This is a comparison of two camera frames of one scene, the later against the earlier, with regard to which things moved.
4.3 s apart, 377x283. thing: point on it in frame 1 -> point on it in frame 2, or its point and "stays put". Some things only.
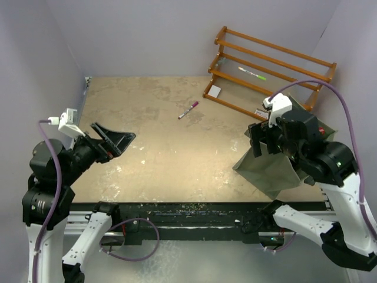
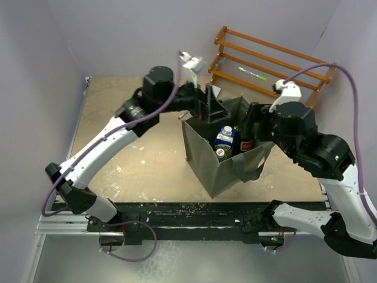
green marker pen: x=252 y=73 stays put
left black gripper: x=117 y=141 -> x=205 y=105
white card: x=214 y=91 stays put
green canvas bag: x=275 y=173 -> x=215 y=175
